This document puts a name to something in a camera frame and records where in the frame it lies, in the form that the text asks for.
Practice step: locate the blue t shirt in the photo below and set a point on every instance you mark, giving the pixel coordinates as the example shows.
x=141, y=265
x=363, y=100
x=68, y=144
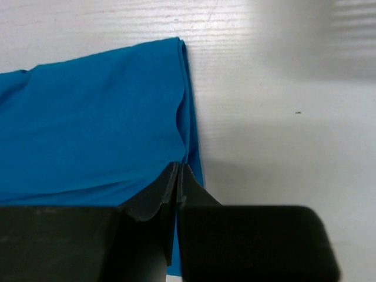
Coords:
x=96, y=130

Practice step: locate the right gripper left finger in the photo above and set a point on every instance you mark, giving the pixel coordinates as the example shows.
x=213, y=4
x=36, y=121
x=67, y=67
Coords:
x=129, y=242

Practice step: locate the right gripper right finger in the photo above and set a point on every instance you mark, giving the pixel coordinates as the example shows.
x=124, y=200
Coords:
x=249, y=243

